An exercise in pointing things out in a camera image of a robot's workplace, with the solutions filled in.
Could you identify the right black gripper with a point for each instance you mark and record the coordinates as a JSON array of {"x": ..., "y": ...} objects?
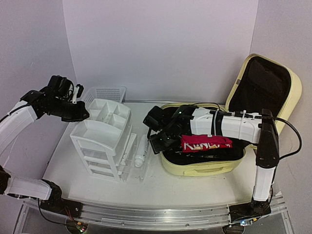
[{"x": 157, "y": 148}]

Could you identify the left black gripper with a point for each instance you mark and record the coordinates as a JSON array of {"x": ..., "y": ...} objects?
[{"x": 82, "y": 114}]

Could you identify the red t-shirt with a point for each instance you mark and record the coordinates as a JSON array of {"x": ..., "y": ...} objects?
[{"x": 198, "y": 143}]

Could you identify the white cylindrical bottle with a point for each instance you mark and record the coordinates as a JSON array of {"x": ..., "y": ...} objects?
[{"x": 141, "y": 151}]

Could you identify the white plastic drawer organizer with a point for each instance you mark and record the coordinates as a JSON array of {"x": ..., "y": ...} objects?
[{"x": 107, "y": 143}]

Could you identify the white perforated plastic basket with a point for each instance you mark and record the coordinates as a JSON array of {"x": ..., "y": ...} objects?
[{"x": 115, "y": 93}]

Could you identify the pale yellow hard-shell suitcase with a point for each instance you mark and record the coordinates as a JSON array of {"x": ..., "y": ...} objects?
[{"x": 261, "y": 84}]

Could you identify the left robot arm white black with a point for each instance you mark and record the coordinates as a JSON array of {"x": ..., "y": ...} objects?
[{"x": 27, "y": 134}]

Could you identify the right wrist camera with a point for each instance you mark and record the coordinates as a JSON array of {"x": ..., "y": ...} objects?
[{"x": 154, "y": 119}]

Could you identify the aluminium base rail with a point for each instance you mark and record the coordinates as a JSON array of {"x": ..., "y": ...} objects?
[{"x": 185, "y": 218}]

